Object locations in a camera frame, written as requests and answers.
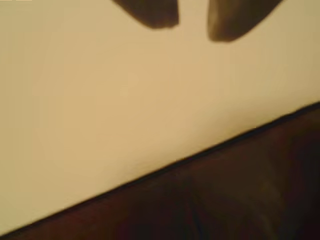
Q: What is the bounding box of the white paper sheet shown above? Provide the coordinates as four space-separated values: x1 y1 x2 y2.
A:
0 0 320 238

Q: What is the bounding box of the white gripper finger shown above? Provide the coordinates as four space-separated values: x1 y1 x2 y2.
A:
112 0 180 29
206 0 285 43

